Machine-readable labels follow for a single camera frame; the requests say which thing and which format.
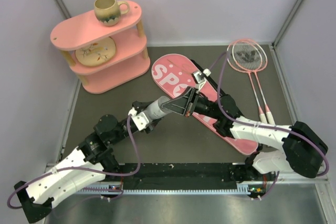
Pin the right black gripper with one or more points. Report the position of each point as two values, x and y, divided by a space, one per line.
179 105

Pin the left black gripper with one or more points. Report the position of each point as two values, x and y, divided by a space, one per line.
140 106

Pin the white shuttlecock tube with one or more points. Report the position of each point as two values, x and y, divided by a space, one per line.
154 111

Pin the pink sport racket bag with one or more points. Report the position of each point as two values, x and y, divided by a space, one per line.
173 74

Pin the pink badminton racket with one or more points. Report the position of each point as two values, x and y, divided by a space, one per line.
256 56
240 60

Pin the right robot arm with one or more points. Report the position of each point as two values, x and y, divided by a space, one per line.
297 147

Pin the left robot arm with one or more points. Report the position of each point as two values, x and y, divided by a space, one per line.
90 162

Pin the pink three-tier wooden shelf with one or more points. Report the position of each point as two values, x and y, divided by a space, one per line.
130 61

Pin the cream floral plate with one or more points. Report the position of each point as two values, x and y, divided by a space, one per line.
96 53

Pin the beige ceramic mug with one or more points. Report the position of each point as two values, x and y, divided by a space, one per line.
109 12

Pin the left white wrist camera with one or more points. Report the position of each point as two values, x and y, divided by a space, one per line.
140 120

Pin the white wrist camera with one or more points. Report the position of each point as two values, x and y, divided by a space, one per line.
200 78
140 120

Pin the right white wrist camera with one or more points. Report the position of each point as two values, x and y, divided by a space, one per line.
200 78

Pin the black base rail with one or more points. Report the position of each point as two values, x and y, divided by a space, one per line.
163 178

